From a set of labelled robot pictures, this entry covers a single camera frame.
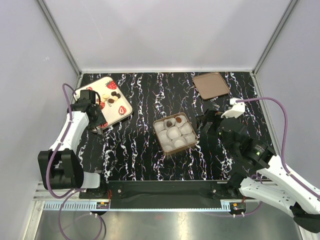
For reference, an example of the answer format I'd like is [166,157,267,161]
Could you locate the metal tongs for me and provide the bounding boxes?
[96,126,104,135]

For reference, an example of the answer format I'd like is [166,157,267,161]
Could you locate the rose gold chocolate box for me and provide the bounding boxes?
[153,112,198,156]

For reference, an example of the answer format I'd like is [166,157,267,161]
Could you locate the dark cone chocolate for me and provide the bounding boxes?
[166,121,173,128]

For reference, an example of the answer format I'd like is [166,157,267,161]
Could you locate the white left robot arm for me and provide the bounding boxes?
[37,89,108,198]

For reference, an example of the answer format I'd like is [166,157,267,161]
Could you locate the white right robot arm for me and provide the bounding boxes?
[196,110,320,234]

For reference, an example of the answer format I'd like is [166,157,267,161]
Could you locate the dark chocolate pair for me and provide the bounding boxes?
[111,91,121,98]

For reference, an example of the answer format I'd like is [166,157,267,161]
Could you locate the strawberry pattern tray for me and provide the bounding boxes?
[75,76,133,131]

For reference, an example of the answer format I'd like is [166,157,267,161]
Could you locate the rose gold box lid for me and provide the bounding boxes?
[192,72,230,100]

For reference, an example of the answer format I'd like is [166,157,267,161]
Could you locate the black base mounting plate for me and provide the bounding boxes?
[79,180,243,211]

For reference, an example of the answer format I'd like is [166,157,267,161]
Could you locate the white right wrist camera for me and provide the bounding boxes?
[221,97,246,119]

